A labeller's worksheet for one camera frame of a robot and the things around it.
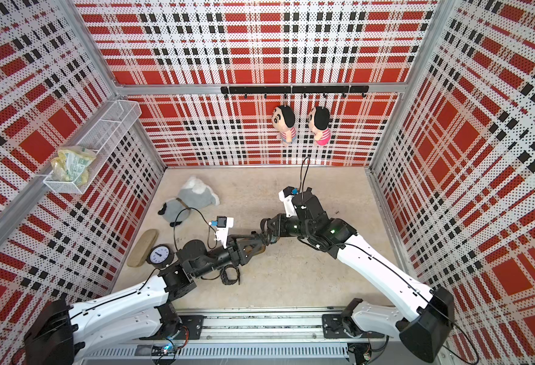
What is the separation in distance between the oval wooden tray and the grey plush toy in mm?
79

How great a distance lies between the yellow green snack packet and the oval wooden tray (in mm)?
363

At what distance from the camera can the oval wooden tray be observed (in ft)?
2.89

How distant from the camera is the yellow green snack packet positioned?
629mm

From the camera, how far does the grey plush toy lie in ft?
3.21

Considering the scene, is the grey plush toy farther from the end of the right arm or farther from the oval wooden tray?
the end of the right arm
